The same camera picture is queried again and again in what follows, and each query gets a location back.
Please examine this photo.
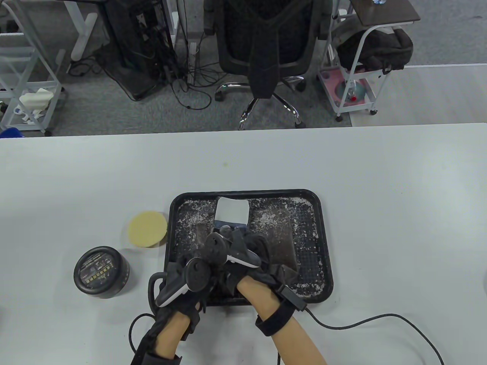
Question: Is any brown leather bag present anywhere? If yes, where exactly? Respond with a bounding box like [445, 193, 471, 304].
[196, 205, 299, 299]

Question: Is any black cable bundle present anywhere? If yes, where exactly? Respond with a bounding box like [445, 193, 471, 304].
[152, 38, 229, 111]

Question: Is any person's left hand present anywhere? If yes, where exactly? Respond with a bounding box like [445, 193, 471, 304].
[156, 253, 217, 341]

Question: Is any yellow round sponge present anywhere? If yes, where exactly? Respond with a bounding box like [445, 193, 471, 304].
[127, 211, 169, 248]

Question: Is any black computer tower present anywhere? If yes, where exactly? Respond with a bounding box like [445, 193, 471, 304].
[105, 0, 177, 101]

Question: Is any black mesh office chair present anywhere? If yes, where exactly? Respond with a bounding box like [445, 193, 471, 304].
[204, 0, 333, 130]

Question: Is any white metal shelf rack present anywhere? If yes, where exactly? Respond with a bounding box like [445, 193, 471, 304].
[0, 0, 67, 136]

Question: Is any white desk leg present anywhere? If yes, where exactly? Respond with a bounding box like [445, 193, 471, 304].
[63, 0, 99, 61]

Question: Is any black leather care cream jar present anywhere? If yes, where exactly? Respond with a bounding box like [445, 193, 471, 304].
[73, 246, 131, 299]

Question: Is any clear bottle with red cap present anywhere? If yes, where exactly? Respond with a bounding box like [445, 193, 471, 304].
[344, 80, 366, 101]

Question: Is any white and brown applicator pad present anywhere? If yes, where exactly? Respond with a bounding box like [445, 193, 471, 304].
[215, 197, 250, 230]

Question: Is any pink cart shelf mat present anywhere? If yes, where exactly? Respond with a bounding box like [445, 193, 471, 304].
[321, 70, 371, 107]

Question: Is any black white tracking controller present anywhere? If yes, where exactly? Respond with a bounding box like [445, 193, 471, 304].
[148, 258, 213, 308]
[205, 230, 262, 268]

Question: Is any person's right hand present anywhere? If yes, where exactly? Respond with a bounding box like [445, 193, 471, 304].
[205, 226, 301, 301]

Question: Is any person's left forearm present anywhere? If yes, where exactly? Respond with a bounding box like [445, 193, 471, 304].
[154, 314, 191, 358]

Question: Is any black plastic tray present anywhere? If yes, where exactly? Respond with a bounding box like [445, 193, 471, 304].
[164, 189, 334, 306]

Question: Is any white rolling cart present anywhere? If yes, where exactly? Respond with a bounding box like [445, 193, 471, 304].
[318, 17, 413, 122]

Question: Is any white foam block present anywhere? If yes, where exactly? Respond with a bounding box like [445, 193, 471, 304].
[19, 88, 53, 111]

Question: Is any black backpack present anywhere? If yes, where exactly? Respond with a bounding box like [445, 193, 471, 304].
[337, 27, 414, 75]

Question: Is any person's right forearm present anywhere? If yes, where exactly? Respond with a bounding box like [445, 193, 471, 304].
[238, 276, 328, 365]

